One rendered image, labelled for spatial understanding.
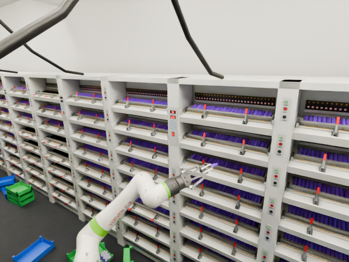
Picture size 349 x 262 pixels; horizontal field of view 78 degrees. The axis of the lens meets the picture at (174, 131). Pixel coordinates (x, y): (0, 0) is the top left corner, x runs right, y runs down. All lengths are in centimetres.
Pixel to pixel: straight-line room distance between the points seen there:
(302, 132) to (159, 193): 79
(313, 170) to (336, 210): 23
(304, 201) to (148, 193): 85
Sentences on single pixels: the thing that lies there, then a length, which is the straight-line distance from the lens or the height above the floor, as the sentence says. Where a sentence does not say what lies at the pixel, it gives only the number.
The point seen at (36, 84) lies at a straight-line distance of 318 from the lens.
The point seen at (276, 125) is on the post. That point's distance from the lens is 129.
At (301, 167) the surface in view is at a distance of 136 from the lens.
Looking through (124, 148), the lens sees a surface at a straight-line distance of 201.
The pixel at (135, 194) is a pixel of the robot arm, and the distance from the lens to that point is 124.
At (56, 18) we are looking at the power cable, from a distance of 59.
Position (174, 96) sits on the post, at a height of 164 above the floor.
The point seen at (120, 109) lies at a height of 149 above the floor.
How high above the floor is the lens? 184
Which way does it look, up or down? 17 degrees down
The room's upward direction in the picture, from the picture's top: 1 degrees counter-clockwise
